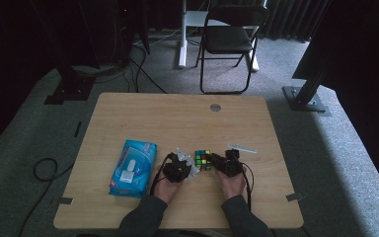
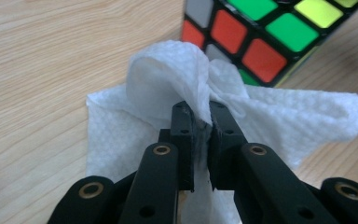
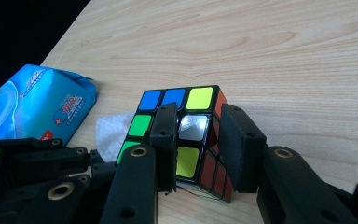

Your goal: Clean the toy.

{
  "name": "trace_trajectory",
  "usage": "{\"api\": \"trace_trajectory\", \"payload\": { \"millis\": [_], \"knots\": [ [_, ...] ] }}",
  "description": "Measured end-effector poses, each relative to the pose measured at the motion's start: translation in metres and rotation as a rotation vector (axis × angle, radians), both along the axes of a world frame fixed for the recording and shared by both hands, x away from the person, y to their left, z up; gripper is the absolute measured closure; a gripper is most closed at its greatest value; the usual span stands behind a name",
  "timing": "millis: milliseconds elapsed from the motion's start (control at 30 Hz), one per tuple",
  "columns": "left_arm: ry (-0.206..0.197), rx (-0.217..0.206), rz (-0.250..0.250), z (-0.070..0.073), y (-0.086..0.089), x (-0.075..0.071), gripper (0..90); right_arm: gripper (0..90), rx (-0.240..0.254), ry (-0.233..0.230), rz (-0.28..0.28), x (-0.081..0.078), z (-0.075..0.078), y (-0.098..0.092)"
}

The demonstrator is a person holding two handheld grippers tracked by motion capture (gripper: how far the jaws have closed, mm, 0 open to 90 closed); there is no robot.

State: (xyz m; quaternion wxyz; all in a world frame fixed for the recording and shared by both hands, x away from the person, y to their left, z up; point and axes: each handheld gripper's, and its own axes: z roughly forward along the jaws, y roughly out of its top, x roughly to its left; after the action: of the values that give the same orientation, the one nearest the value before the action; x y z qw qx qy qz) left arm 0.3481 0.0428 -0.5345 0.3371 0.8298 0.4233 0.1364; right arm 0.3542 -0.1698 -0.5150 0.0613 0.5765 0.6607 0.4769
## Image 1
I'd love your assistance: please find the person's left hand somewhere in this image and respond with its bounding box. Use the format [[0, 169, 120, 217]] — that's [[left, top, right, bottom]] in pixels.
[[153, 171, 183, 205]]

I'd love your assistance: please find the black equipment box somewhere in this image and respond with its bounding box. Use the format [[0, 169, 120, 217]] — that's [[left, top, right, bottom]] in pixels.
[[75, 0, 151, 70]]

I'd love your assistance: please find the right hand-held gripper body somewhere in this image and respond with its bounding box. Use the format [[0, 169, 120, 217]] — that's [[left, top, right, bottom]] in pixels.
[[216, 142, 258, 179]]

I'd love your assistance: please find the black stand base plate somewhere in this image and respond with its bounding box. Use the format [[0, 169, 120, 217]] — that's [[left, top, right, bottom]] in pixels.
[[43, 63, 97, 106]]

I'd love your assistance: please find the colourful puzzle cube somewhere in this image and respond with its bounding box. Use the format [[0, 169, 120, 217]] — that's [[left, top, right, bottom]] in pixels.
[[194, 149, 213, 172]]

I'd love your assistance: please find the grey pleated curtain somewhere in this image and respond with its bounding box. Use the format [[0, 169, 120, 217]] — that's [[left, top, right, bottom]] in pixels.
[[263, 0, 331, 42]]

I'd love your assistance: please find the black metal stand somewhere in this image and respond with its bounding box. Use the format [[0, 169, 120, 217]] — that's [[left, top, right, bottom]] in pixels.
[[281, 65, 333, 118]]

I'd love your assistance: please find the dark cloth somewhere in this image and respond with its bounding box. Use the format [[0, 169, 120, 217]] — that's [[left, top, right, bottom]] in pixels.
[[291, 0, 379, 198]]

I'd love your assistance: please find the black looped floor cable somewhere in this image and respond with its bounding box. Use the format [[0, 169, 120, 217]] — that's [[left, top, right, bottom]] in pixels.
[[18, 157, 75, 237]]

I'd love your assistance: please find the person's right hand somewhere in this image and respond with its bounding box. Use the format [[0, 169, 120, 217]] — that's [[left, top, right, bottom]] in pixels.
[[215, 167, 247, 201]]

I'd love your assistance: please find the blue wet wipes pack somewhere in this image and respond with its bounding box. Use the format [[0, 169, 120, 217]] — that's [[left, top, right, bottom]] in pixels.
[[108, 138, 158, 198]]

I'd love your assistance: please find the black folding chair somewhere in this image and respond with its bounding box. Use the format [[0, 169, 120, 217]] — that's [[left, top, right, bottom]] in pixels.
[[195, 4, 270, 96]]

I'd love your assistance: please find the right hand-held gripper cable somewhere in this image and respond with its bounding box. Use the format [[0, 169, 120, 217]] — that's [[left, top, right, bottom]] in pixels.
[[241, 162, 256, 211]]

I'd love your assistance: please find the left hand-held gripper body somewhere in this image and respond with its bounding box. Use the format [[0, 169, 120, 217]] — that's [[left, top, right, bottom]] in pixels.
[[162, 147, 192, 184]]

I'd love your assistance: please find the small black floor strip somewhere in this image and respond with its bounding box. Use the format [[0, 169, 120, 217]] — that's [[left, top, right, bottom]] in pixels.
[[73, 120, 83, 138]]

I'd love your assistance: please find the white floor cable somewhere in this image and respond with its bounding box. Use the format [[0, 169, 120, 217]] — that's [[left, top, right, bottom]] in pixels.
[[134, 28, 183, 47]]

